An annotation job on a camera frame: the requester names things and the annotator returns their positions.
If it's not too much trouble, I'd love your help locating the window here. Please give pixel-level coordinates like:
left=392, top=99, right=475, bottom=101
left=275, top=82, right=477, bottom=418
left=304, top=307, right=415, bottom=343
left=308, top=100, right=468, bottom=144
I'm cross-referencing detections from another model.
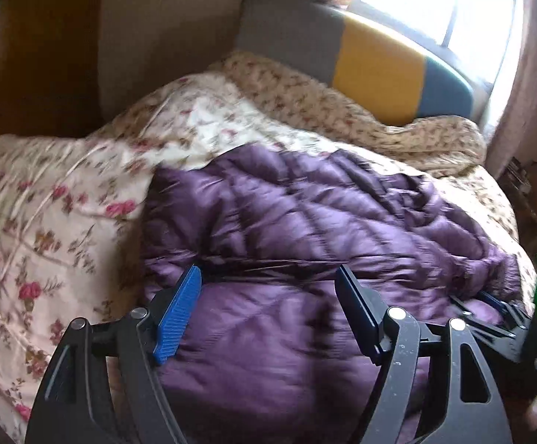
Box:
left=347, top=0, right=528, bottom=84

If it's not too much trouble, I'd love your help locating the floral bed duvet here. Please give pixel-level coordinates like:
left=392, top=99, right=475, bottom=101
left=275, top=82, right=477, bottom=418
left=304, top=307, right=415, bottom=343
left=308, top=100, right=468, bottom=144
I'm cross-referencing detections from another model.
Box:
left=0, top=71, right=536, bottom=443

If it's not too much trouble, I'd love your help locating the grey yellow blue headboard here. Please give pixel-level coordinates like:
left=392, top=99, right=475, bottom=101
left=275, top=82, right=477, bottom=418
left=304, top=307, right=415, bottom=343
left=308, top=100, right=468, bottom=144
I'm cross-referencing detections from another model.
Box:
left=234, top=0, right=474, bottom=126

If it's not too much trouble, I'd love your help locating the small-flower patterned pillow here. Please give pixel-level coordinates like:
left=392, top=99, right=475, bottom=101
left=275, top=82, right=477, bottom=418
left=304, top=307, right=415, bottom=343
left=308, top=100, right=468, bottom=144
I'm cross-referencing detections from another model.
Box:
left=209, top=50, right=486, bottom=176

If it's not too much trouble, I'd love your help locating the purple quilted down jacket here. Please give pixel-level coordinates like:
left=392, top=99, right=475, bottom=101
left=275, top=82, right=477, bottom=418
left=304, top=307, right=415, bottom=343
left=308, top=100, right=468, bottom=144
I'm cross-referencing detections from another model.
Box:
left=140, top=144, right=521, bottom=443

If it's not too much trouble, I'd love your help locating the wooden bedside shelf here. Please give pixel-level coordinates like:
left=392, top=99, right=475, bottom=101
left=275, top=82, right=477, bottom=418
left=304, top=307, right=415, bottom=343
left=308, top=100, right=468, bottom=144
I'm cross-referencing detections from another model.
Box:
left=503, top=157, right=537, bottom=257

